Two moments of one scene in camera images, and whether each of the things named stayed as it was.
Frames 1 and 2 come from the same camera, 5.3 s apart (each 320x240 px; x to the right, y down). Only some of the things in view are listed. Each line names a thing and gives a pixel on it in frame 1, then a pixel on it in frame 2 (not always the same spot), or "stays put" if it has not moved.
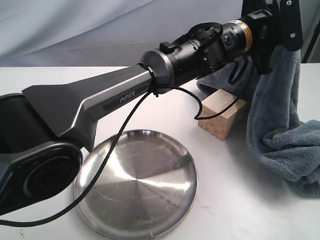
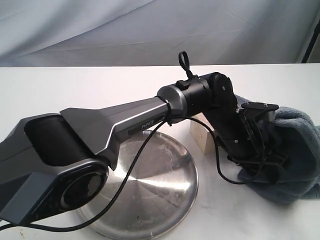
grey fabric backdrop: x=112 y=33 stays put
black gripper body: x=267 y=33 -> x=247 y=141
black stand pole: x=312 y=43 stays put
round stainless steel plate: x=147 y=186 stays put
